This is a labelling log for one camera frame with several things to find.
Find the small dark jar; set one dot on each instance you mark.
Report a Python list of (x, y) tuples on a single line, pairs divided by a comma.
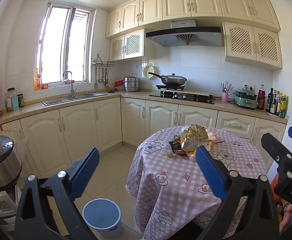
[(20, 101)]

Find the small pink container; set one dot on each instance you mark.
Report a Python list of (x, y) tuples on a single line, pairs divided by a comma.
[(44, 86)]

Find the green electric cooking pot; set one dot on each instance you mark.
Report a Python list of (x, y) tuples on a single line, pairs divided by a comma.
[(247, 102)]

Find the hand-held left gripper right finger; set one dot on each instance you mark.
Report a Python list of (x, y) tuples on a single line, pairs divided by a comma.
[(210, 172)]

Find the small cream lattice cabinet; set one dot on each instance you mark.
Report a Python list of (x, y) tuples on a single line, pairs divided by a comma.
[(133, 43)]

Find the orange white plastic bag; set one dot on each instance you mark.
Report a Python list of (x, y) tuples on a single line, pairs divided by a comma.
[(211, 145)]

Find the pink rag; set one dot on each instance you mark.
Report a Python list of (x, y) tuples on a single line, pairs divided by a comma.
[(67, 81)]

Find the pale yellow colander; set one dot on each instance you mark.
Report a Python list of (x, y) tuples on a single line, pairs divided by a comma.
[(148, 70)]

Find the dark printed snack wrapper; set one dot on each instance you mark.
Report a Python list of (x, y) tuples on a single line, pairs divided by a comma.
[(177, 147)]

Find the wide cream lattice cabinet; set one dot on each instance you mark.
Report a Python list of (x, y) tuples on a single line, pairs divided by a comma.
[(240, 42)]

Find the slim condiment bottle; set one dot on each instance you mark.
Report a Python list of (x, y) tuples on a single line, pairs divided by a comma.
[(278, 105)]

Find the cream lower kitchen cabinets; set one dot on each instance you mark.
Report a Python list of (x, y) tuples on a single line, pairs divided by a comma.
[(81, 130)]

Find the dark glass bottle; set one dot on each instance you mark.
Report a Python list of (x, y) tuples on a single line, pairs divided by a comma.
[(270, 102)]

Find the black portable stove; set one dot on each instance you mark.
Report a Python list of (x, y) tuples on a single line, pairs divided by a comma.
[(170, 87)]

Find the sliding kitchen window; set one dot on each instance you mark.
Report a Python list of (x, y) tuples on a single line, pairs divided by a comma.
[(58, 42)]

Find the round table with pink cloth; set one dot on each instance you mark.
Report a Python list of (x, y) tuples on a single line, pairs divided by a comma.
[(175, 187)]

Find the steel electric pressure cooker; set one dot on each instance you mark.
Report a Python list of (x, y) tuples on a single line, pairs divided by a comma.
[(3, 170)]

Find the beige kitchen countertop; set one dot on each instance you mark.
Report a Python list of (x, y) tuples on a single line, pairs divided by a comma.
[(136, 95)]

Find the small white bowl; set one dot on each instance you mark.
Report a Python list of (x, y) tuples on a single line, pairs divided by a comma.
[(119, 88)]

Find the gold foil snack bag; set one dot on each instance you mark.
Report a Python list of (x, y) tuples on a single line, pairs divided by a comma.
[(194, 136)]

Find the small clear wrapper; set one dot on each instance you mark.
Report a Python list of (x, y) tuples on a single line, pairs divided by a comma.
[(177, 138)]

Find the steel steamer pot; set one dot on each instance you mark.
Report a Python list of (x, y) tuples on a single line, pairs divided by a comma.
[(132, 85)]

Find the hanging metal ladle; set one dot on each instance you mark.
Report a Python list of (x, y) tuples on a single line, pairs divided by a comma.
[(99, 80)]

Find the white storage rack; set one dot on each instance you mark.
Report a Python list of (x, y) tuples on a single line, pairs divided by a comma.
[(1, 197)]

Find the black glass gas hob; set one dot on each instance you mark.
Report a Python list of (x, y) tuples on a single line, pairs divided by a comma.
[(200, 100)]

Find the red food container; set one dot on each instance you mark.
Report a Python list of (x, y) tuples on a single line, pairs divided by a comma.
[(119, 83)]

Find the pink utensil cup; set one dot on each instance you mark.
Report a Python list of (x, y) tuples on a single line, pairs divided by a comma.
[(225, 97)]

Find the steel wok with lid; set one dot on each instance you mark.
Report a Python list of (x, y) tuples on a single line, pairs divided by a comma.
[(173, 80)]

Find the blue plastic waste bin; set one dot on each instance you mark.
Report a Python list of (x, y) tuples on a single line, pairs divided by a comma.
[(102, 215)]

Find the steel kitchen faucet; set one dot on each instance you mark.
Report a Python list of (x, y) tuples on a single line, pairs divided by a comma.
[(72, 87)]

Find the white label condiment bottle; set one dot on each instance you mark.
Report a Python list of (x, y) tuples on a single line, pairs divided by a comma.
[(274, 107)]

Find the hanging metal skimmer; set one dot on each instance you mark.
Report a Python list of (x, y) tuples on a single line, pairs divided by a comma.
[(107, 85)]

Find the wall power socket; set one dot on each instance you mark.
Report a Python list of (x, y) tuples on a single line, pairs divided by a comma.
[(252, 87)]

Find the bundle of chopsticks and spoons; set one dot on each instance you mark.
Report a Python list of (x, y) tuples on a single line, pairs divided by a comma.
[(225, 89)]

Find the hanging metal spatula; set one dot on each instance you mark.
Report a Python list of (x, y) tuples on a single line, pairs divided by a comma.
[(96, 86)]

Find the cream cabinet drawer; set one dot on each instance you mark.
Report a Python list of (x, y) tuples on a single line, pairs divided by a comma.
[(235, 120)]

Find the steel kitchen sink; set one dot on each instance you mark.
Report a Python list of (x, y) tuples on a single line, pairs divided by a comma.
[(58, 102)]

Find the cream upper wall cabinets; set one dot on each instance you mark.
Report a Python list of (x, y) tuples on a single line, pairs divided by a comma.
[(178, 2)]

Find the teal carton box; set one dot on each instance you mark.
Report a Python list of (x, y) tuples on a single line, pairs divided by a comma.
[(15, 103)]

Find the red label sauce bottle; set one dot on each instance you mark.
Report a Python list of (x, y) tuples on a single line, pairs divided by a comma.
[(261, 100)]

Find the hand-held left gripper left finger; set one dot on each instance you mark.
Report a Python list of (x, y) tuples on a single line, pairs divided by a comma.
[(86, 170)]

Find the person's right hand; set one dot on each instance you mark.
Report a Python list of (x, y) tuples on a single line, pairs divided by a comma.
[(286, 217)]

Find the black range hood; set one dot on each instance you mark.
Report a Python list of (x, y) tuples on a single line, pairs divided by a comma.
[(165, 38)]

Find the hanging clear plastic bag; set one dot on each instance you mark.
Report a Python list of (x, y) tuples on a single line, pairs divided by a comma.
[(23, 150)]

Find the metal wall utensil rack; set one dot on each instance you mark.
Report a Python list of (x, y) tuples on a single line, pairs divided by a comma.
[(103, 63)]

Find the glass jar with blue label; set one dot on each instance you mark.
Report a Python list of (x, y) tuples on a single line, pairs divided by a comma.
[(11, 93)]

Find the orange dish soap bottle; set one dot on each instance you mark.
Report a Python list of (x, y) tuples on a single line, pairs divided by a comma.
[(37, 82)]

